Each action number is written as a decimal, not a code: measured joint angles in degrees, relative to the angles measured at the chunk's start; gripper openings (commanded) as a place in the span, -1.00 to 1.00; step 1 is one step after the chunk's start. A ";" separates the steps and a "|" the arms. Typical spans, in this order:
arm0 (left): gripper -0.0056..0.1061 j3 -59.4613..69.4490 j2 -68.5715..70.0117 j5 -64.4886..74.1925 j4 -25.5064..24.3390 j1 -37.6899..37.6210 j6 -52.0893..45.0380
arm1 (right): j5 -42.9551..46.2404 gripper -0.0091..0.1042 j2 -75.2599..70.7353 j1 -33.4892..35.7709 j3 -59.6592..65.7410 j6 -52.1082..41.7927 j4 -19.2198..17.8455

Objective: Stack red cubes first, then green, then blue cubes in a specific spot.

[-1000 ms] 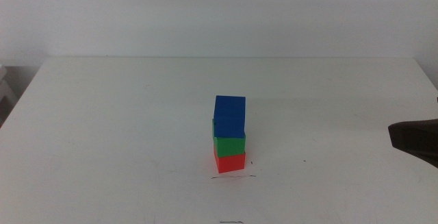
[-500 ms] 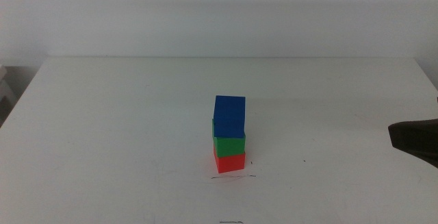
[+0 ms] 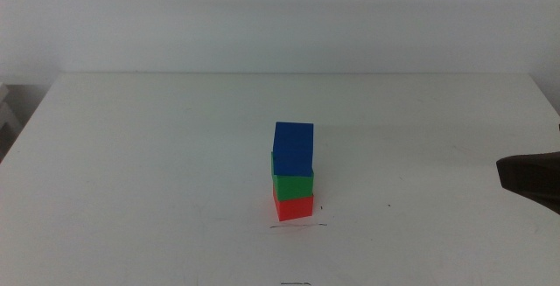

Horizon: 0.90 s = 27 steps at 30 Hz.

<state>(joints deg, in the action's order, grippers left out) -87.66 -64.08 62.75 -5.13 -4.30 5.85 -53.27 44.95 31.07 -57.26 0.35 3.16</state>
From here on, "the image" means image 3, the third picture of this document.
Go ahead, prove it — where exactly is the green cube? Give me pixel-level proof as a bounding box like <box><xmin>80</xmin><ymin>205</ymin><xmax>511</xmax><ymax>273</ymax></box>
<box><xmin>270</xmin><ymin>152</ymin><xmax>315</xmax><ymax>203</ymax></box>

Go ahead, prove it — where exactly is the red cube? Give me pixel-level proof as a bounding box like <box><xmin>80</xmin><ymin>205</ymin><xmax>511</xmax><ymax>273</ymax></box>
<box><xmin>272</xmin><ymin>185</ymin><xmax>314</xmax><ymax>222</ymax></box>

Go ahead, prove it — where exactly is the blue cube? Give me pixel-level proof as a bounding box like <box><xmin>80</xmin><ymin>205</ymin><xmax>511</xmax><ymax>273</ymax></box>
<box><xmin>272</xmin><ymin>122</ymin><xmax>315</xmax><ymax>178</ymax></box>

